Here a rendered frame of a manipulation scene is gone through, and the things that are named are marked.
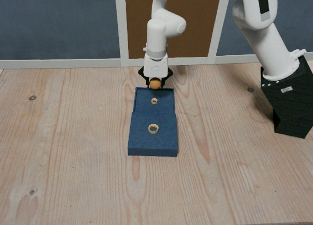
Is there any tan ball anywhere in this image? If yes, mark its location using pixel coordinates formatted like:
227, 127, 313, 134
149, 77, 161, 90

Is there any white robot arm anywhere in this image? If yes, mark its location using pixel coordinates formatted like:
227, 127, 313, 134
143, 0, 306, 81

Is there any blue square box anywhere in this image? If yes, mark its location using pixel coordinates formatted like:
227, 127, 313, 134
127, 112, 178, 157

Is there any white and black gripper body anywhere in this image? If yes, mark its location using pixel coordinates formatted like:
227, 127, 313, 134
144, 53, 168, 78

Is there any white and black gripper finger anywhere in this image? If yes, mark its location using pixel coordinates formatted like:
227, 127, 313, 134
138, 66, 149, 88
161, 68, 173, 88

